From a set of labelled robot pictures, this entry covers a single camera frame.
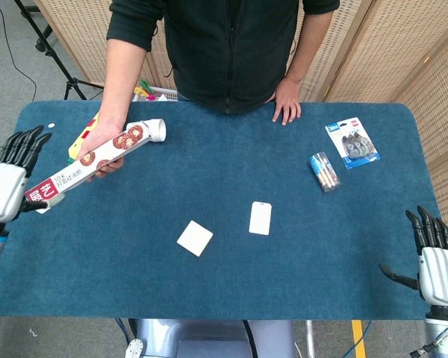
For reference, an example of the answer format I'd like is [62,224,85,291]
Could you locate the person's left hand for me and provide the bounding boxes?
[272,78,302,126]

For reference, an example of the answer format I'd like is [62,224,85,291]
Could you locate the robot left five-finger hand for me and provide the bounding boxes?
[0,125,53,224]

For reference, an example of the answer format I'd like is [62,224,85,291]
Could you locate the robot right five-finger hand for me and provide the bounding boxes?
[379,204,448,309]

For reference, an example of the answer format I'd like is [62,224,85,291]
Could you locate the long cookie box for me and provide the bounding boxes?
[24,125,152,215]

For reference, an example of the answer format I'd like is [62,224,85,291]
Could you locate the person's left forearm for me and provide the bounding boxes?
[285,40,325,86]

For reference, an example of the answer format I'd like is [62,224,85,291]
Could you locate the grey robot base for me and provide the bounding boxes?
[123,318,298,358]

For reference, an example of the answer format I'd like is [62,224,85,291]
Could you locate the person's right forearm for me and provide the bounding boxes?
[96,37,148,128]

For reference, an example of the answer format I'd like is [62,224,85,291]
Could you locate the correction tape blister pack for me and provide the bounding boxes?
[324,116,382,171]

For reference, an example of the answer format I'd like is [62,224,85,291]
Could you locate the black zip jacket torso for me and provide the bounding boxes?
[106,0,340,115]

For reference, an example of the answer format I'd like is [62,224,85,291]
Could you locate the clear pack of pens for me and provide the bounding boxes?
[308,151,342,193]

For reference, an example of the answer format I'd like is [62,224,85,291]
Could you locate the yellow toy box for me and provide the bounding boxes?
[67,113,100,165]

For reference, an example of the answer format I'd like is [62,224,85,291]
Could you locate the white rectangular card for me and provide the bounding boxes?
[248,201,273,236]

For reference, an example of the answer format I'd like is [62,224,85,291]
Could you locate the stacked white paper cups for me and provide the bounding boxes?
[128,118,167,143]

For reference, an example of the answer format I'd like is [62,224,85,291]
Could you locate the black tripod stand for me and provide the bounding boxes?
[13,0,105,101]

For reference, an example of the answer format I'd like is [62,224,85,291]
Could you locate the colourful toys in basket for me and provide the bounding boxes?
[132,79,179,102]

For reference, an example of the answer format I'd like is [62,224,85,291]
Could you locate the white square flat box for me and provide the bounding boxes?
[176,219,214,257]

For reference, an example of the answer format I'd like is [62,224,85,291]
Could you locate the blue felt table mat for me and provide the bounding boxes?
[0,100,448,321]

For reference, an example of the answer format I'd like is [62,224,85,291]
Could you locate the black floor cable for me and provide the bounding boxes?
[0,0,38,102]

